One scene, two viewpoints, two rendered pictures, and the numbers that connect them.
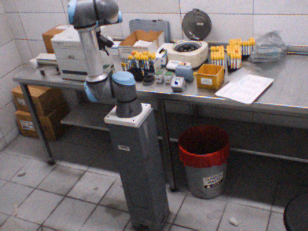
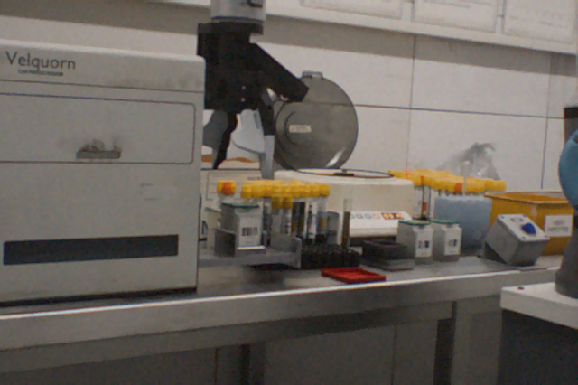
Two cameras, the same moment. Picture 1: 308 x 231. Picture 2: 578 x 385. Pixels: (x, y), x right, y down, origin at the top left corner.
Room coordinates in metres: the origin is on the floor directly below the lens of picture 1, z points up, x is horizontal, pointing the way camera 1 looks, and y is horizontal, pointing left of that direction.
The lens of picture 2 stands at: (1.68, 1.29, 1.11)
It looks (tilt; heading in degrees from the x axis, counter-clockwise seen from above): 5 degrees down; 296
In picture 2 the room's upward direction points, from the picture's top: 3 degrees clockwise
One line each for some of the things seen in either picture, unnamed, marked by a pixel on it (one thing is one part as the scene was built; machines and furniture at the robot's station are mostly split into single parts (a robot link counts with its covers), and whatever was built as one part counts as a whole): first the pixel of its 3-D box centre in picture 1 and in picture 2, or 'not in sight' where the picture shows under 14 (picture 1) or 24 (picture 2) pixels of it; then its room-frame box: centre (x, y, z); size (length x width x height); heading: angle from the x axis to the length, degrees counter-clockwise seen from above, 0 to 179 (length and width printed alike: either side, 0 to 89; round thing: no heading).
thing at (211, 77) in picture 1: (210, 76); (532, 223); (1.99, -0.37, 0.93); 0.13 x 0.13 x 0.10; 57
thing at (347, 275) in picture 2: not in sight; (353, 275); (2.15, 0.13, 0.88); 0.07 x 0.07 x 0.01; 61
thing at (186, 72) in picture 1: (183, 73); (461, 225); (2.09, -0.23, 0.92); 0.10 x 0.07 x 0.10; 56
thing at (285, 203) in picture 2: (133, 69); (302, 229); (2.26, 0.09, 0.93); 0.17 x 0.09 x 0.11; 50
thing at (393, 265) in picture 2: (148, 79); (384, 254); (2.15, 0.00, 0.89); 0.09 x 0.05 x 0.04; 151
